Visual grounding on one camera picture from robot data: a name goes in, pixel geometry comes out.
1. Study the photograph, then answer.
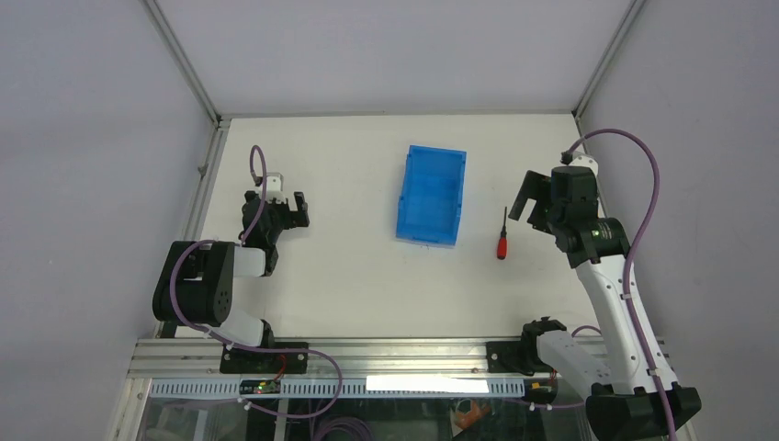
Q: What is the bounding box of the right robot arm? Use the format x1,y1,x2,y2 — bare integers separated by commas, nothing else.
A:
508,166,702,440

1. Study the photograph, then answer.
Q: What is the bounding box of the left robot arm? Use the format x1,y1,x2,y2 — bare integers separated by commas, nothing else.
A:
152,190,310,350

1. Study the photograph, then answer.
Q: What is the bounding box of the blue plastic bin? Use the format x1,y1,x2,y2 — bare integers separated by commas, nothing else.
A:
395,145,467,246

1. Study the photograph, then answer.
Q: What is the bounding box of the orange object under table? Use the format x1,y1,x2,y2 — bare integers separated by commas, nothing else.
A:
451,399,491,431

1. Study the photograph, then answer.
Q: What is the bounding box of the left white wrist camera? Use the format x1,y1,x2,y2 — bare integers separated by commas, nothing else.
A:
254,172,288,204

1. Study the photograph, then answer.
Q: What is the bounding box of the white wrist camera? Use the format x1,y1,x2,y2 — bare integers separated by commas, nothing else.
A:
254,172,288,204
560,150,599,176

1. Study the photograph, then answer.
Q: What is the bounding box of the red handled screwdriver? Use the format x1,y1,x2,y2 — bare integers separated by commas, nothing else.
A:
496,207,508,260

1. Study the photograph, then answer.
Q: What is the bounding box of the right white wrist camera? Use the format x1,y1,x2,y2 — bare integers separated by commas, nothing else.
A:
560,150,599,176

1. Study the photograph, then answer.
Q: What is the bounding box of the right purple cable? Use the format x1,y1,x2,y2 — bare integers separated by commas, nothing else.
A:
566,128,679,441

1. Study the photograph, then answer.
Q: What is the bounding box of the purple cable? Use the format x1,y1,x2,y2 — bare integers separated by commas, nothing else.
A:
566,128,679,441
169,145,344,420

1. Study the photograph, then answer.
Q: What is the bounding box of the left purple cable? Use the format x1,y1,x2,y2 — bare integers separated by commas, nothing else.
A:
169,145,344,420

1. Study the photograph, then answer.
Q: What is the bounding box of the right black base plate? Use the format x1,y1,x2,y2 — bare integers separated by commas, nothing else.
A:
485,340,552,376

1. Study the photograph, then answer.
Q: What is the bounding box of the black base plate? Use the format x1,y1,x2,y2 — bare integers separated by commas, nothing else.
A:
485,340,552,376
219,341,309,376

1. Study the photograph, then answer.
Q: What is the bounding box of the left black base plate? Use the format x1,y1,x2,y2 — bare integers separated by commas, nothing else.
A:
219,341,309,376

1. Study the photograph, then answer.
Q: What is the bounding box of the aluminium mounting rail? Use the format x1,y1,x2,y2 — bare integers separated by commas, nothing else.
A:
127,337,518,379

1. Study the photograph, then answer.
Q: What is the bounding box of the white slotted cable duct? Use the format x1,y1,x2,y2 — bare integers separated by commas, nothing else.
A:
150,375,551,400

